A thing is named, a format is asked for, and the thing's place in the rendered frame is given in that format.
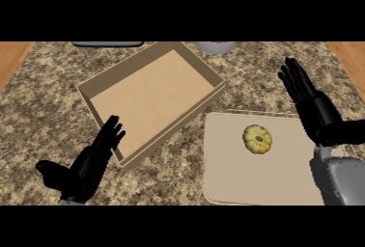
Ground grey round pot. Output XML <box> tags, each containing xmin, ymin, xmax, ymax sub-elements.
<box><xmin>193</xmin><ymin>41</ymin><xmax>238</xmax><ymax>55</ymax></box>

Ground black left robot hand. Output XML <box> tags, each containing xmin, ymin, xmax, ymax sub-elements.
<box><xmin>34</xmin><ymin>115</ymin><xmax>128</xmax><ymax>205</ymax></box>

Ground beige flat tray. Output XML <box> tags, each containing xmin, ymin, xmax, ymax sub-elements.
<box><xmin>202</xmin><ymin>109</ymin><xmax>346</xmax><ymax>206</ymax></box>

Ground dark grey flat appliance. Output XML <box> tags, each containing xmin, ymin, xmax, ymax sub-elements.
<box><xmin>71</xmin><ymin>41</ymin><xmax>145</xmax><ymax>48</ymax></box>

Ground brown cardboard box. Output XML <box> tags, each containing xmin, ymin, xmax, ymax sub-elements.
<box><xmin>75</xmin><ymin>41</ymin><xmax>227</xmax><ymax>172</ymax></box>

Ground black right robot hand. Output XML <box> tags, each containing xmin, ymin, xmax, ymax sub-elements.
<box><xmin>276</xmin><ymin>57</ymin><xmax>365</xmax><ymax>148</ymax></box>

